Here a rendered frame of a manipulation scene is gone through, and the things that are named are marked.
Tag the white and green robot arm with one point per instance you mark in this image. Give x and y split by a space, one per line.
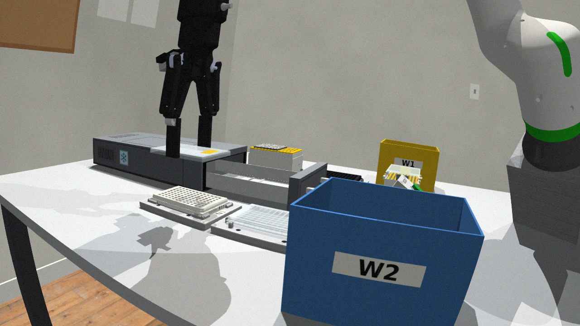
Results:
541 56

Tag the blue bin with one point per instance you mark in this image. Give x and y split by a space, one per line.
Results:
364 254

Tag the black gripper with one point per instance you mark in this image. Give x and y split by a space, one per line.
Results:
197 39

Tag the yellow waste bin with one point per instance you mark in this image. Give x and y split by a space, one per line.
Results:
412 155

